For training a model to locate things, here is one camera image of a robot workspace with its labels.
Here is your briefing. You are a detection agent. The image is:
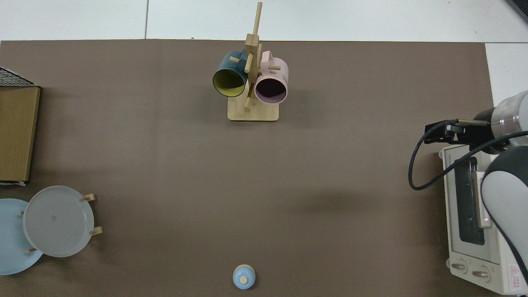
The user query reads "wire basket with wooden floor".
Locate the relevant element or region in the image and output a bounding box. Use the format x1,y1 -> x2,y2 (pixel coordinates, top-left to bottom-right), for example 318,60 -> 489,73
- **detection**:
0,67 -> 41,184

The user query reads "wooden cup stand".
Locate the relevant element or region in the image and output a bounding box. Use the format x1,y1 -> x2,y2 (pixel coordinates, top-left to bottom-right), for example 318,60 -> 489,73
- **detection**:
228,2 -> 280,122

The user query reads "pale toaster oven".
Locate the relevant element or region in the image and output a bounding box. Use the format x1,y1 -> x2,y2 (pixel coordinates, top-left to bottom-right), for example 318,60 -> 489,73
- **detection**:
438,142 -> 528,295

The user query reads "small blue round thing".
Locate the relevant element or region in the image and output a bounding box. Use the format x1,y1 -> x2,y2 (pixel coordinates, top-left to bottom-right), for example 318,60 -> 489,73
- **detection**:
233,264 -> 256,290

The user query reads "brown table cloth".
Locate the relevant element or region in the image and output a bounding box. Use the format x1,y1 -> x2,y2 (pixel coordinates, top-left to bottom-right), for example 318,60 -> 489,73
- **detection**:
0,40 -> 497,297

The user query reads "grey plate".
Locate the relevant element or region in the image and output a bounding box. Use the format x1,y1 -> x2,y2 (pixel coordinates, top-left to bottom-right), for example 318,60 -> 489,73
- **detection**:
23,186 -> 94,258

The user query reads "pink mug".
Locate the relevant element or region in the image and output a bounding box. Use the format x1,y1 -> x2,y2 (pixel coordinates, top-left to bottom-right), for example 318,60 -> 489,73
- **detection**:
254,51 -> 289,105

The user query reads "wooden plate rack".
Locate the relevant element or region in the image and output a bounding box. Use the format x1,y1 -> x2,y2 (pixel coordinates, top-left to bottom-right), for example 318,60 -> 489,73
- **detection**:
19,193 -> 104,253

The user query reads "dark teal mug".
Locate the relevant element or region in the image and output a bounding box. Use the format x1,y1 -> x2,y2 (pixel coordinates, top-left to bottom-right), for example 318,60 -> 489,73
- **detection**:
212,50 -> 249,98

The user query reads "dark grey device corner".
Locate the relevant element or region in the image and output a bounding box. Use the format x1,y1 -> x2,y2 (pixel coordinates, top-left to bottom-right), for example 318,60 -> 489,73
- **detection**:
507,0 -> 528,23

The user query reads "light blue plate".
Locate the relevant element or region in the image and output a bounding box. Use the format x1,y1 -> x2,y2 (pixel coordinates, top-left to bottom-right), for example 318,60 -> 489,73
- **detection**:
0,198 -> 44,276

